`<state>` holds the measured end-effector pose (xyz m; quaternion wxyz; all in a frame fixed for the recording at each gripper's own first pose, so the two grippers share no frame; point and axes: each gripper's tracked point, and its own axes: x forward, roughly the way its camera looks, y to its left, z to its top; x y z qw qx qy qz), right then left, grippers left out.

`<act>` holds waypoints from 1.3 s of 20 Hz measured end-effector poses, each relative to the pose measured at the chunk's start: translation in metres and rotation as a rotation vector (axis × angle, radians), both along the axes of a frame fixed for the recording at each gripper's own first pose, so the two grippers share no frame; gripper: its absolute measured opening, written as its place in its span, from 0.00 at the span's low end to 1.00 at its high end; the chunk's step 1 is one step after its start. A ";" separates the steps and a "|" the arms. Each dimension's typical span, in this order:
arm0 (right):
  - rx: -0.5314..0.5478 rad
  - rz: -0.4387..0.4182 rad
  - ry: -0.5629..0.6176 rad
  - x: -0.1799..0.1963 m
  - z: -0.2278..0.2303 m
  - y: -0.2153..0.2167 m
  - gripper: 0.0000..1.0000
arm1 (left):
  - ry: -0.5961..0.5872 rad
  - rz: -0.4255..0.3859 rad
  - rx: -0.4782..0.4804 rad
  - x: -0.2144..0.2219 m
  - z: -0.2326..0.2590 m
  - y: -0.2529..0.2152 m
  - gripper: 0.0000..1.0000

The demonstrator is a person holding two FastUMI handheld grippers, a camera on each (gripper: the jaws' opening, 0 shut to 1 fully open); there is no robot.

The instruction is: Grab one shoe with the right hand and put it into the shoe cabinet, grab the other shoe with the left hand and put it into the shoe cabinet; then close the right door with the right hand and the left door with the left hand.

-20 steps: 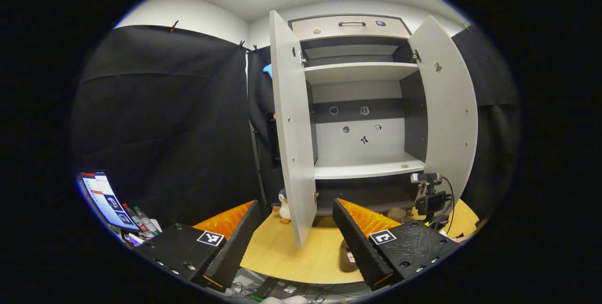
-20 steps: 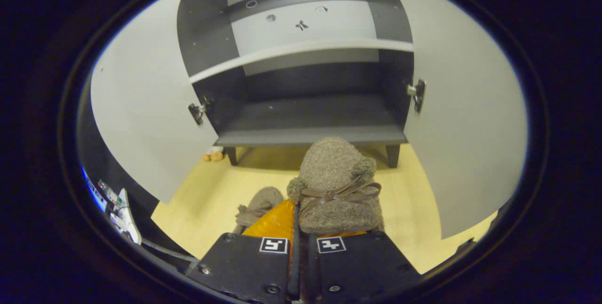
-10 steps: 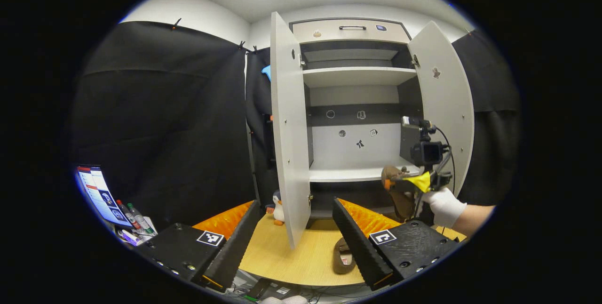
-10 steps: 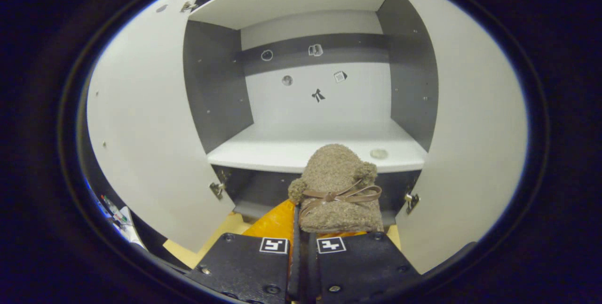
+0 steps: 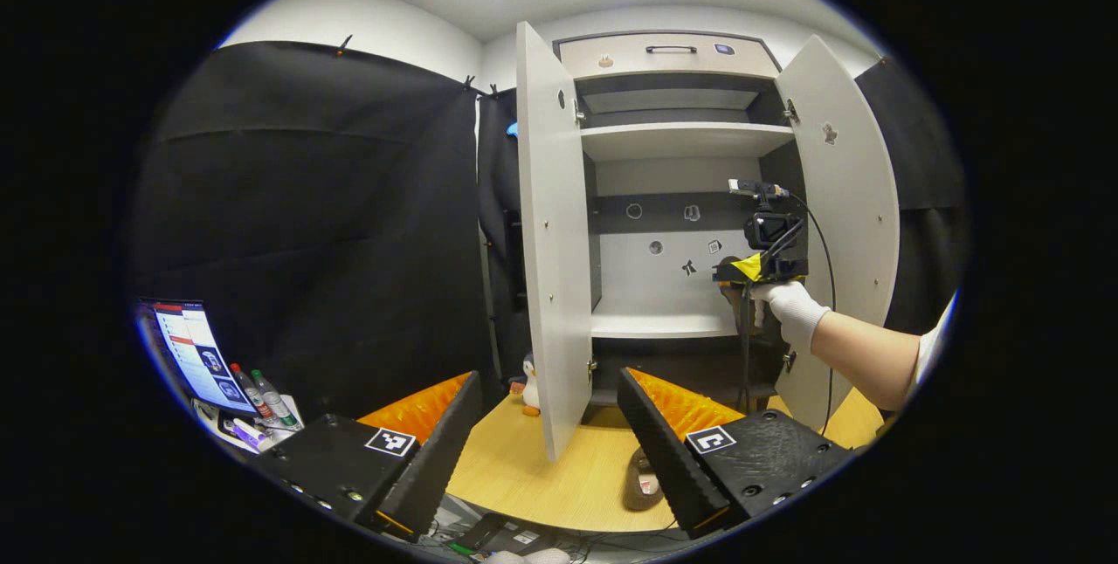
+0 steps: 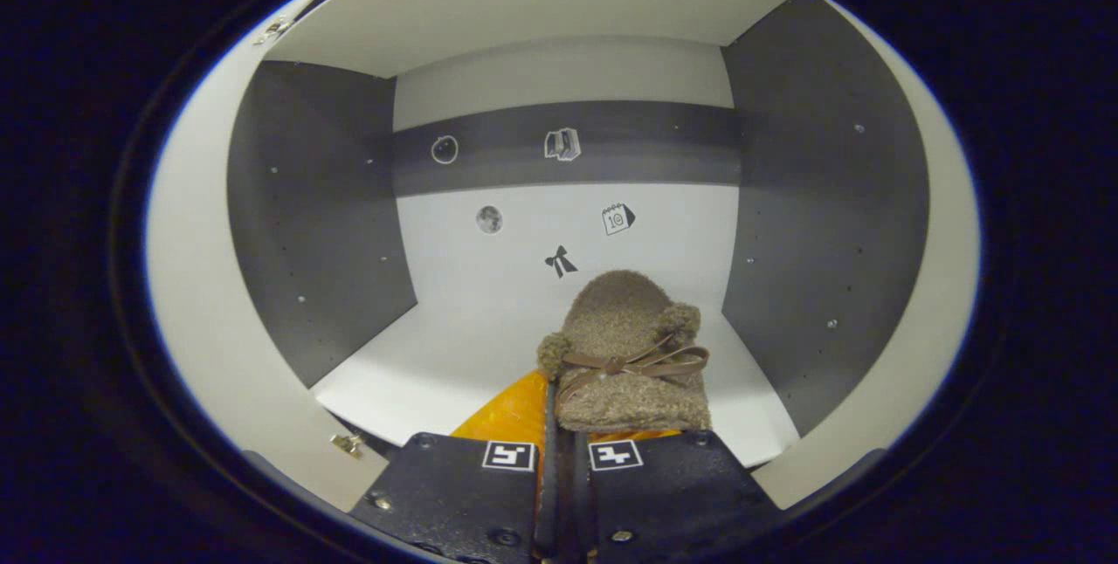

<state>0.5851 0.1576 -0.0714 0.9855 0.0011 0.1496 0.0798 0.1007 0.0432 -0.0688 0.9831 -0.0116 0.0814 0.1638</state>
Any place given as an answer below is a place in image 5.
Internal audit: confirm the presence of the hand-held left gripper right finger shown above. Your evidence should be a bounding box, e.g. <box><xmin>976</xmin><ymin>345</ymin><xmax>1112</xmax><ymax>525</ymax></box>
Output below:
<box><xmin>616</xmin><ymin>368</ymin><xmax>864</xmax><ymax>540</ymax></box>

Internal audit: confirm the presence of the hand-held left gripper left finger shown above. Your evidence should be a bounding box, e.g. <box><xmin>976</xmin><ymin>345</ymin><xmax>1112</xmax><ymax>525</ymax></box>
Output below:
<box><xmin>252</xmin><ymin>370</ymin><xmax>486</xmax><ymax>540</ymax></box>

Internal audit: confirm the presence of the grey shoe cabinet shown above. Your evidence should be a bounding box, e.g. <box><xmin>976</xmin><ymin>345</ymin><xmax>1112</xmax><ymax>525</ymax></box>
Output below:
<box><xmin>515</xmin><ymin>20</ymin><xmax>901</xmax><ymax>463</ymax></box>

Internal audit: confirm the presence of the grey shoe cabinet door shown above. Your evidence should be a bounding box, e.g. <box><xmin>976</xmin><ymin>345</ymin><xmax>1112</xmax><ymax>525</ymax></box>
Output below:
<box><xmin>515</xmin><ymin>20</ymin><xmax>595</xmax><ymax>463</ymax></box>
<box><xmin>773</xmin><ymin>34</ymin><xmax>901</xmax><ymax>434</ymax></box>

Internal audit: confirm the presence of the white cabinet shelf board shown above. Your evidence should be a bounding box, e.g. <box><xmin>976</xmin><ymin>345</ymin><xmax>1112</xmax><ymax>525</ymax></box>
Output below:
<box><xmin>590</xmin><ymin>298</ymin><xmax>743</xmax><ymax>340</ymax></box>
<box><xmin>581</xmin><ymin>121</ymin><xmax>796</xmax><ymax>163</ymax></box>

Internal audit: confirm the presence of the penguin plush toy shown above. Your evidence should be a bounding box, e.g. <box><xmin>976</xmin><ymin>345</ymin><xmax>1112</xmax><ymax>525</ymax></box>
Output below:
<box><xmin>509</xmin><ymin>353</ymin><xmax>542</xmax><ymax>417</ymax></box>

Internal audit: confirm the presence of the black box with labels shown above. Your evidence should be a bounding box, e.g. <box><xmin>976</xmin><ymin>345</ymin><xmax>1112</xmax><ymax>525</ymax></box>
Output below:
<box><xmin>454</xmin><ymin>512</ymin><xmax>557</xmax><ymax>556</ymax></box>

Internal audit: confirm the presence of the green cap bottle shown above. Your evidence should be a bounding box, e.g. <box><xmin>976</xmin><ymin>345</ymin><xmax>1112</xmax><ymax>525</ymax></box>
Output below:
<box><xmin>252</xmin><ymin>369</ymin><xmax>300</xmax><ymax>428</ymax></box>

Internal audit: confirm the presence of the person's white shirt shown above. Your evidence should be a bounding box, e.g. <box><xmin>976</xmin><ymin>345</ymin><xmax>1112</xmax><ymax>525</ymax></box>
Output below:
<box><xmin>904</xmin><ymin>289</ymin><xmax>959</xmax><ymax>403</ymax></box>

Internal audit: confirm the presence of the red cap bottle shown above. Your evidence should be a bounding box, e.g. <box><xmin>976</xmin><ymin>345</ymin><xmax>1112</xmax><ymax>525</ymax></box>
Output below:
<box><xmin>230</xmin><ymin>362</ymin><xmax>273</xmax><ymax>421</ymax></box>

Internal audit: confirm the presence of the white desk tray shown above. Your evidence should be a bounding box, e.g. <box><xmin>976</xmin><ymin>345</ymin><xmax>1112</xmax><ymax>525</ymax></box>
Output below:
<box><xmin>192</xmin><ymin>395</ymin><xmax>305</xmax><ymax>456</ymax></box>

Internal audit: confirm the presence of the black backdrop cloth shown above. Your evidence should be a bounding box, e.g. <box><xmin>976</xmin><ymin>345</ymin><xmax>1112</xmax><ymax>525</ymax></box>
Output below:
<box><xmin>122</xmin><ymin>40</ymin><xmax>970</xmax><ymax>425</ymax></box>

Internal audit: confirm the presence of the computer monitor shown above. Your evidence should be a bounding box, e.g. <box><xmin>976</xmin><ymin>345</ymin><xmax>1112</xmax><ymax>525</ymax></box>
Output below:
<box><xmin>140</xmin><ymin>300</ymin><xmax>259</xmax><ymax>415</ymax></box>

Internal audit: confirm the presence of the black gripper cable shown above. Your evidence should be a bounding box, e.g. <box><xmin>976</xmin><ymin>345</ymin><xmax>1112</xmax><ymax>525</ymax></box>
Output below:
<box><xmin>784</xmin><ymin>193</ymin><xmax>839</xmax><ymax>436</ymax></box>

